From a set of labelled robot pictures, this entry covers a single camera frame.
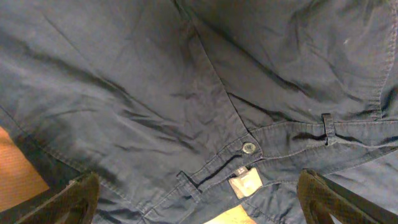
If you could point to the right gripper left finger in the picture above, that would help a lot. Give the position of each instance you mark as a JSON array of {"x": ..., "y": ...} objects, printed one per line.
[{"x": 71, "y": 203}]

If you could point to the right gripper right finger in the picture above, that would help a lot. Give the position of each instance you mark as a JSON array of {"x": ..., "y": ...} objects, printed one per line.
[{"x": 323, "y": 201}]

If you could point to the navy blue shorts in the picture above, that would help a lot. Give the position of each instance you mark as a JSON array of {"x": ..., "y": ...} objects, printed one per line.
[{"x": 186, "y": 109}]

